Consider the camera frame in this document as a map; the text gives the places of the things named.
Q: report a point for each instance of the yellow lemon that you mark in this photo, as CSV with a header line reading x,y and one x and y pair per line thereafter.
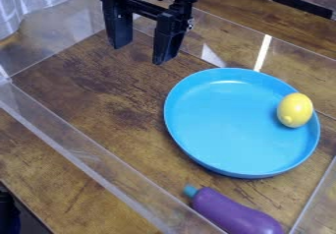
x,y
295,110

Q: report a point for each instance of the purple toy eggplant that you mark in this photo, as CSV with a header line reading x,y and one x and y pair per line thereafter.
x,y
234,217

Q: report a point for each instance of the clear acrylic enclosure wall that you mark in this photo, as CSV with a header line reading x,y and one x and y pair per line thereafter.
x,y
87,157

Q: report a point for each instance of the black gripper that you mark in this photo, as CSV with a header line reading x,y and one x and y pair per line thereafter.
x,y
170,30

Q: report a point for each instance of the blue round tray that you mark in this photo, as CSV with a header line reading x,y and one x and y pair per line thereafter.
x,y
221,114

